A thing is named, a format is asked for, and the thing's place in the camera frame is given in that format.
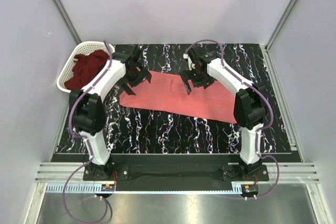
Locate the grey slotted cable duct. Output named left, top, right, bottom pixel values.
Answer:
left=46, top=183, right=115, bottom=194

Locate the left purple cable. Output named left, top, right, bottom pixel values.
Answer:
left=61, top=39, right=115, bottom=222

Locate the purple cable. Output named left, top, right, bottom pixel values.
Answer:
left=61, top=39, right=115, bottom=222
left=185, top=39, right=279, bottom=199

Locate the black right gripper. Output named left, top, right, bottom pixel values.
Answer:
left=180, top=67, right=214, bottom=94

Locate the pink t shirt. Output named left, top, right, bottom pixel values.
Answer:
left=119, top=71, right=236, bottom=124

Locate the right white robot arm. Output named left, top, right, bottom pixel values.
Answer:
left=180, top=47, right=274, bottom=180

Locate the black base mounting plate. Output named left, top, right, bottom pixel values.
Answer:
left=83, top=154, right=269, bottom=193

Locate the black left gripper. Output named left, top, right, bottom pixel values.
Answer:
left=118, top=62, right=151, bottom=95

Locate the white plastic laundry basket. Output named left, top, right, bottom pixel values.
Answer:
left=57, top=41, right=115, bottom=93

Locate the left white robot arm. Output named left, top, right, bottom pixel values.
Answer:
left=68, top=45, right=152, bottom=180

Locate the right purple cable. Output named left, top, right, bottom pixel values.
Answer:
left=185, top=39, right=279, bottom=199

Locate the dark red t shirt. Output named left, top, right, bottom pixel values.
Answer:
left=65, top=50, right=109, bottom=90

